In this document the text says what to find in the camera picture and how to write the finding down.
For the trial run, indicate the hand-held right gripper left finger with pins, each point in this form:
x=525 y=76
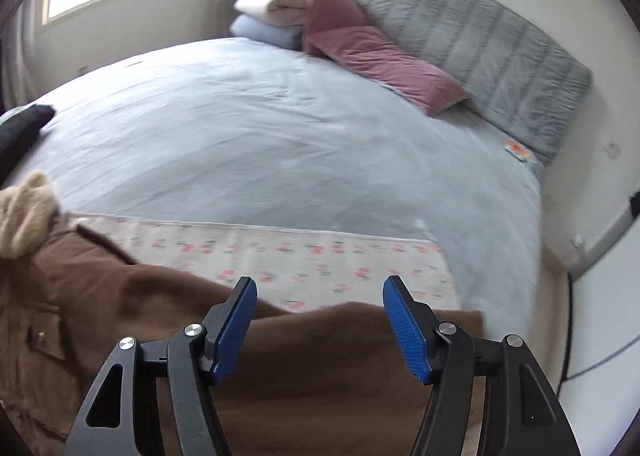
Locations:
x=235 y=321

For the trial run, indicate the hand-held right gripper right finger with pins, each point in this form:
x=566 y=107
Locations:
x=406 y=326

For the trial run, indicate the brown coat with fur collar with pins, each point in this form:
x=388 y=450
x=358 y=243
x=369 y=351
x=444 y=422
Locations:
x=310 y=386

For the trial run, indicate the floral bed sheet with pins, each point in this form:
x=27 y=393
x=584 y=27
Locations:
x=300 y=258

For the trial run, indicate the bed with grey sheet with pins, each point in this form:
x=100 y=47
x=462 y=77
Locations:
x=260 y=136

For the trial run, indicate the long pink pillow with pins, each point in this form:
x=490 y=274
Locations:
x=385 y=61

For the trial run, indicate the black garment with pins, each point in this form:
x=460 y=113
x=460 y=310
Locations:
x=20 y=128

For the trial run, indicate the light blue pillow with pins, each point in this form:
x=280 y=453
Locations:
x=267 y=31

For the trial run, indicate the grey quilted headboard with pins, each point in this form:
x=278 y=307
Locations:
x=480 y=43

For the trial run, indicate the white folded pillow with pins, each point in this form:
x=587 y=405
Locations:
x=275 y=6

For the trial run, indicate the square pink pillow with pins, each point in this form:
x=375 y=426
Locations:
x=330 y=11

